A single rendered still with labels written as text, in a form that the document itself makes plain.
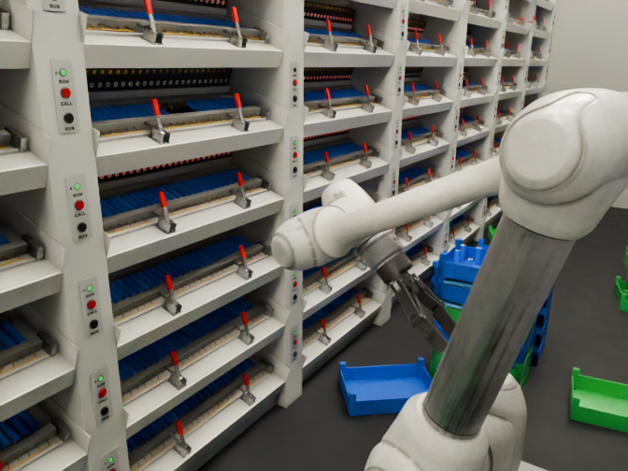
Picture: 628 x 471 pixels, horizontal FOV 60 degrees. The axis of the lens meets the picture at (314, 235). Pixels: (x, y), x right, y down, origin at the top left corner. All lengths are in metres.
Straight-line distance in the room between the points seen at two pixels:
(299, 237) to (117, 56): 0.49
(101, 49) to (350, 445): 1.24
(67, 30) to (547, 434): 1.66
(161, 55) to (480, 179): 0.68
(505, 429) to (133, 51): 1.00
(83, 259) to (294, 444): 0.90
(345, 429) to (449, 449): 0.87
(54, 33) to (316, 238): 0.57
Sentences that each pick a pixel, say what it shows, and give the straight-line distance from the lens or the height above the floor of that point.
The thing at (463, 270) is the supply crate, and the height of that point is 0.44.
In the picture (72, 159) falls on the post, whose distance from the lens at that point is 1.09.
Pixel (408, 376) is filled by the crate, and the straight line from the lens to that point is 2.06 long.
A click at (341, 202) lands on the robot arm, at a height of 0.79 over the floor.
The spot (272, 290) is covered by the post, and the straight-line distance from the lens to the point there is 1.70.
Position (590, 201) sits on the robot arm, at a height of 0.92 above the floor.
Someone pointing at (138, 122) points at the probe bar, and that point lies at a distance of 1.26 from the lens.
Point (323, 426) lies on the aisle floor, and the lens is 1.80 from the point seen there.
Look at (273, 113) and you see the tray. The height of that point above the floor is 0.94.
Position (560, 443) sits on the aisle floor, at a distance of 1.90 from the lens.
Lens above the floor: 1.08
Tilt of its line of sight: 18 degrees down
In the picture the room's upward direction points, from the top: 1 degrees clockwise
